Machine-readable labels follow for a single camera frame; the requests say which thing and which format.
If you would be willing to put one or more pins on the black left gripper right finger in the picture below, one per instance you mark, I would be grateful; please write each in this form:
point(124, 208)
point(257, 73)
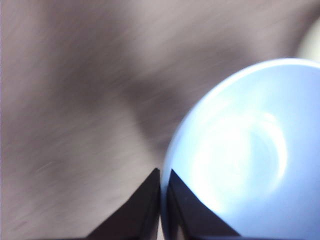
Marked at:
point(190, 215)

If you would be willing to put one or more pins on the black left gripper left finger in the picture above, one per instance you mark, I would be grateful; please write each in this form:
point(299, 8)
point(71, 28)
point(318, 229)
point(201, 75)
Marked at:
point(140, 217)

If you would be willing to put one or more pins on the blue ribbed bowl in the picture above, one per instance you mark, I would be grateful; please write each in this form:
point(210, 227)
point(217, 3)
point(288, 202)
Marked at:
point(250, 150)

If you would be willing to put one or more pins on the pale green plate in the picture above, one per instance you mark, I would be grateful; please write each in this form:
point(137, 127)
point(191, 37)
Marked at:
point(312, 42)

